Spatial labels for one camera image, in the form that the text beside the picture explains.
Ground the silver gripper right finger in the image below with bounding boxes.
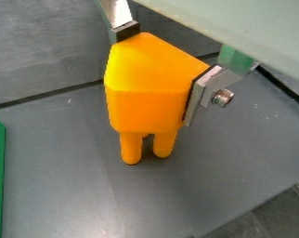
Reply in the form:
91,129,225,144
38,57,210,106
182,45,258,126

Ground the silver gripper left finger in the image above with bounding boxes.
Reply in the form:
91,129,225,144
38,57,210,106
97,0,140,44

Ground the orange three prong block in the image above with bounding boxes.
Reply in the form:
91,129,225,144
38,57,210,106
104,33,209,165

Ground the black curved holder bracket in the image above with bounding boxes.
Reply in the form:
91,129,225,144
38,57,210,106
201,184,299,238

